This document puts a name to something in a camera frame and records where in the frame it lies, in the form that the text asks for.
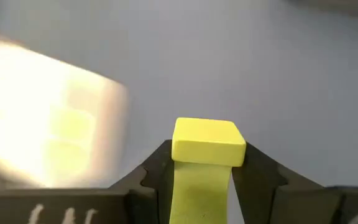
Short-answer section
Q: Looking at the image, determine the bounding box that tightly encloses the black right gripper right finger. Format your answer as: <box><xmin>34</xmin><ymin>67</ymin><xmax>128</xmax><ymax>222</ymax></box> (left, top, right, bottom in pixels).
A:
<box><xmin>231</xmin><ymin>141</ymin><xmax>358</xmax><ymax>224</ymax></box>

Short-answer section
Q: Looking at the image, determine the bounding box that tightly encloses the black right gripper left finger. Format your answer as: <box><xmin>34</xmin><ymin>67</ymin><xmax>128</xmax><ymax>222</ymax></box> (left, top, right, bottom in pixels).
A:
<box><xmin>0</xmin><ymin>139</ymin><xmax>175</xmax><ymax>224</ymax></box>

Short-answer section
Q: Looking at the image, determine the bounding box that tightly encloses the small yellow cube block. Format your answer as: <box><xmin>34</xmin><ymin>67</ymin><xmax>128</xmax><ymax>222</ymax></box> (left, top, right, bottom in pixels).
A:
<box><xmin>168</xmin><ymin>116</ymin><xmax>247</xmax><ymax>224</ymax></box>

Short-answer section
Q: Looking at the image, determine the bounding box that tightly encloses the yellow-green cylinder block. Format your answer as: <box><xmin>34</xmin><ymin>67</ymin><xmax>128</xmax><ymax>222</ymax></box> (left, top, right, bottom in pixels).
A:
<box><xmin>47</xmin><ymin>139</ymin><xmax>93</xmax><ymax>179</ymax></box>

